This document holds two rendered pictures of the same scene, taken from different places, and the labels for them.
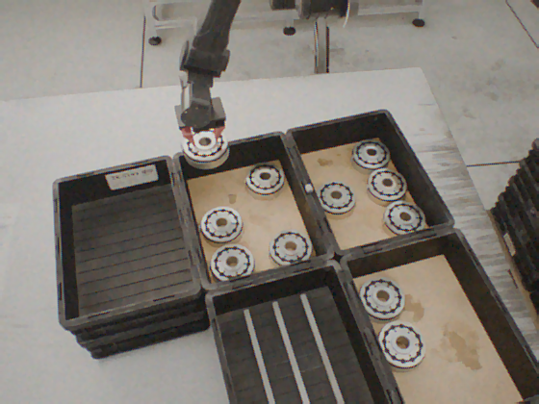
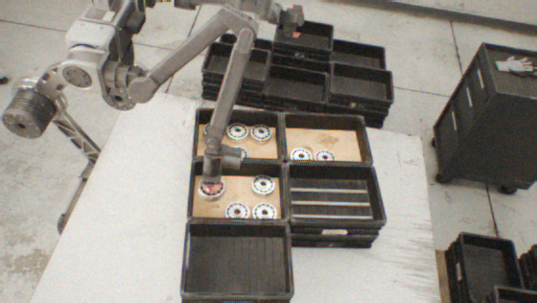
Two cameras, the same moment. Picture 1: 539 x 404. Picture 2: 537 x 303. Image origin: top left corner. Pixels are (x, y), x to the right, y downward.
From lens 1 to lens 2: 1.30 m
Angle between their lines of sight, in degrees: 48
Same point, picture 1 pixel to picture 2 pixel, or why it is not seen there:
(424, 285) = (295, 141)
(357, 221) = (252, 153)
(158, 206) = (205, 247)
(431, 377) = (338, 155)
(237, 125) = (130, 200)
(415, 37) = not seen: hidden behind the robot
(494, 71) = not seen: hidden behind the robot
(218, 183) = (200, 210)
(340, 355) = (321, 184)
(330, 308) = (297, 180)
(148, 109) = (80, 256)
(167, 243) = (236, 246)
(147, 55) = not seen: outside the picture
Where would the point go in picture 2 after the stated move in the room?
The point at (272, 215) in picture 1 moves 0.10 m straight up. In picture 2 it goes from (235, 189) to (236, 175)
